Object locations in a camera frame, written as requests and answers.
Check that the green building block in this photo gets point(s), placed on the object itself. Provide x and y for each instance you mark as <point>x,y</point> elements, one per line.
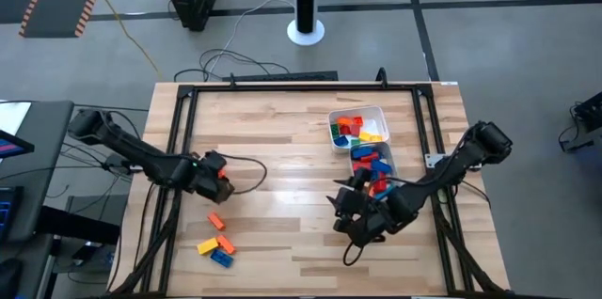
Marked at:
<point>335,130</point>

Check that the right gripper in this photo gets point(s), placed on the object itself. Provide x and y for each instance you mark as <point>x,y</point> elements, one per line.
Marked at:
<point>367,212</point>

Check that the dark grey desk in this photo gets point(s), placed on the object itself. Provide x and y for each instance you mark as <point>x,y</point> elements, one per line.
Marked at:
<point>47,158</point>

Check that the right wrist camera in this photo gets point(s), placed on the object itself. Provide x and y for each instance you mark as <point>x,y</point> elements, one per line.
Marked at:
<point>361,177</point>

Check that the black adapter box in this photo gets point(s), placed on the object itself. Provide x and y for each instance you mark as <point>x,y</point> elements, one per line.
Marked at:
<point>115,162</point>

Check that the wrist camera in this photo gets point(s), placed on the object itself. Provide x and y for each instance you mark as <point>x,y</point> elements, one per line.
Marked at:
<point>214,160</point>
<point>361,177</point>

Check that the yellow building block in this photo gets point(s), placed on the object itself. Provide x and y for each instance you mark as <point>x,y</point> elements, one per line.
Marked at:
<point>208,245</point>

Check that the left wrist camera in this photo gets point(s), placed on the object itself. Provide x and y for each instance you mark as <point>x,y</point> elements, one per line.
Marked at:
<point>214,160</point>

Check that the white paper sheet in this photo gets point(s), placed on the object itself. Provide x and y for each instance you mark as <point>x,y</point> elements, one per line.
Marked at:
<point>11,115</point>

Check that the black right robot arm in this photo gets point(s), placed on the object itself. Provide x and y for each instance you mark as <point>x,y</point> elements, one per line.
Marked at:
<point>442,172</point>

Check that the small red block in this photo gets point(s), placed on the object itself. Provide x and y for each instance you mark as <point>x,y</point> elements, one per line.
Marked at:
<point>355,130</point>
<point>344,130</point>

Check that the black power strip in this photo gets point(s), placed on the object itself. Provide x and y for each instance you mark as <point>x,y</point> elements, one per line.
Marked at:
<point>282,76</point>

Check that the black table frame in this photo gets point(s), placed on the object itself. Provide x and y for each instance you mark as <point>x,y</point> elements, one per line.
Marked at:
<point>305,87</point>

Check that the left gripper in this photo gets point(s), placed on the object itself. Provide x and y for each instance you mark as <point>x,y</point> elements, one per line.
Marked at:
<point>211,184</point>

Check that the white plastic bin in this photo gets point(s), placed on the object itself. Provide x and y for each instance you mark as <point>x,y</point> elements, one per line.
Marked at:
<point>371,118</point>

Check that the tablet screen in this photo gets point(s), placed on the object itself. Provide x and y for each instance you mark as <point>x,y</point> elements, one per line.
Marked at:
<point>11,146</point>

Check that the small green block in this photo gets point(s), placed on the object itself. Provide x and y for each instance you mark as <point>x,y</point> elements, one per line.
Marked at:
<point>355,142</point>

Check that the silver mounting bracket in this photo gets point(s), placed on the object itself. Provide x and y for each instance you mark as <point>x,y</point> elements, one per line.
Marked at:
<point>435,160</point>

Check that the small blue block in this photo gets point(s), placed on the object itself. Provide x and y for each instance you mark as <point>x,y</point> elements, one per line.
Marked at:
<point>341,140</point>

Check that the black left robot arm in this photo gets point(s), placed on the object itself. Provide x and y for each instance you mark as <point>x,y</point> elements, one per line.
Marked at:
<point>136,153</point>

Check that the orange-red studded block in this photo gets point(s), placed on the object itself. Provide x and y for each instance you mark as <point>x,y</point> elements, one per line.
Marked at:
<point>358,121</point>

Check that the grey plastic bin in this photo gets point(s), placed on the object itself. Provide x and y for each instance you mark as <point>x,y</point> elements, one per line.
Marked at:
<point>391,155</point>

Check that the keyboard with lit keys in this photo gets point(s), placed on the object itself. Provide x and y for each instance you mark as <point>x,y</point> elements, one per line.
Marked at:
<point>9,214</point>

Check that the long red building block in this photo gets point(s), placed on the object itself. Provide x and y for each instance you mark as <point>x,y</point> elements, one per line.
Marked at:
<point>380,185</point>

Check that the small orange block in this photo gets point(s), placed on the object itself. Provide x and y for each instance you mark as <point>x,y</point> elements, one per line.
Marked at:
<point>344,121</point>

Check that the small yellow block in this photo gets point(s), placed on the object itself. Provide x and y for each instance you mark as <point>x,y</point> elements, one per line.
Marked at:
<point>376,138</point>
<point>364,136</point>

